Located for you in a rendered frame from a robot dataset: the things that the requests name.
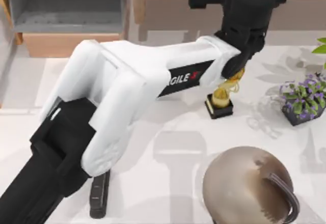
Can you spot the wooden cupboard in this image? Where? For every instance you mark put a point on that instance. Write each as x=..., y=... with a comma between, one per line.
x=178, y=12

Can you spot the green leafy plant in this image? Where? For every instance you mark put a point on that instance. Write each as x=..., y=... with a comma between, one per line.
x=321, y=46

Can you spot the purple flower plant black pot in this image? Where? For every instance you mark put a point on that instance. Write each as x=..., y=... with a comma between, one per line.
x=304, y=99

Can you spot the gold trophy with black base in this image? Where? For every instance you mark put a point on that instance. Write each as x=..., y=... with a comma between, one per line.
x=221, y=101

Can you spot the pale wooden drawer front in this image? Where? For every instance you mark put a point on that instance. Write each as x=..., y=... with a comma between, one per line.
x=71, y=44

